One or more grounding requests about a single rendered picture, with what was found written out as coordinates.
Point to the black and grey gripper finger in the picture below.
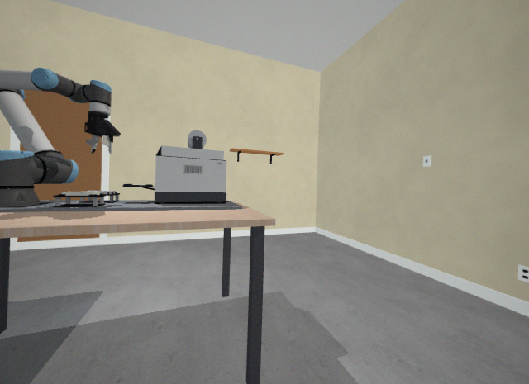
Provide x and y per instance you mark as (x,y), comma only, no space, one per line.
(93,142)
(107,140)

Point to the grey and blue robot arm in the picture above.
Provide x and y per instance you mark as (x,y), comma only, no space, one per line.
(20,170)

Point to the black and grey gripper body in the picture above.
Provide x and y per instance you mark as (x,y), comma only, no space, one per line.
(94,126)

